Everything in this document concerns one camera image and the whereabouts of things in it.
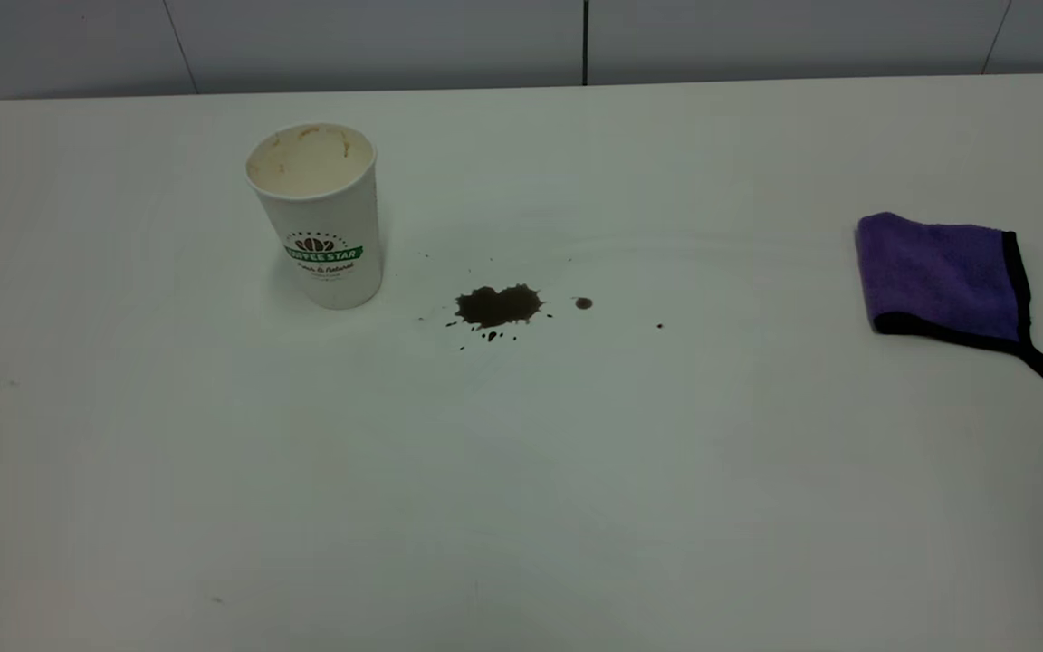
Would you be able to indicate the white paper coffee cup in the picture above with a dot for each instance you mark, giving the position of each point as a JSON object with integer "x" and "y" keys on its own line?
{"x": 327, "y": 217}

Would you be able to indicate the purple cloth with black trim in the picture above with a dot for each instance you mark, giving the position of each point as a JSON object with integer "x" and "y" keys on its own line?
{"x": 933, "y": 272}

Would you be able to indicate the dark coffee spill puddle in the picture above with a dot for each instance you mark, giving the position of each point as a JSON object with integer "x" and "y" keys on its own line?
{"x": 496, "y": 305}

